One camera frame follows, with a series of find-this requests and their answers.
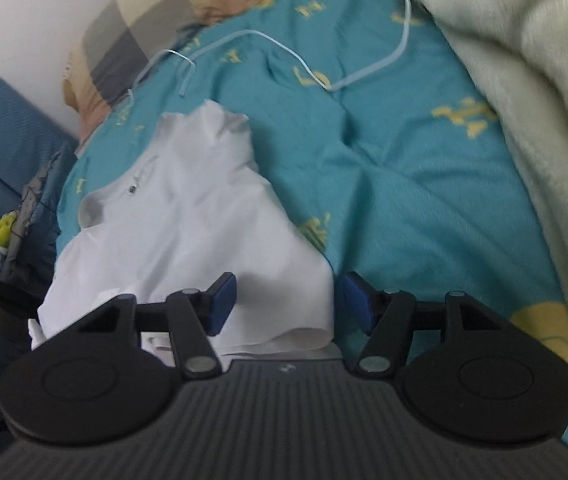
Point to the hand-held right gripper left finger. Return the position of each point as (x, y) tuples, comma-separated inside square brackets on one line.
[(223, 297)]

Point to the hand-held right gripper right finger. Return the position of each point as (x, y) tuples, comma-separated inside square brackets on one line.
[(355, 296)]

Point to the white shirt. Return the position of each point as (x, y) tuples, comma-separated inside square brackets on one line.
[(188, 220)]

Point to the teal printed bed sheet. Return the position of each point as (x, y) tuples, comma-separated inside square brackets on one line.
[(389, 160)]

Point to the blue cushion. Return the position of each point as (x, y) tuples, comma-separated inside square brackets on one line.
[(3, 140)]

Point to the checkered pillow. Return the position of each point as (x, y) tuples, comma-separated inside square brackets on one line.
[(158, 20)]

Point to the cream fleece blanket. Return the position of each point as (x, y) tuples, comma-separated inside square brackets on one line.
[(529, 60)]

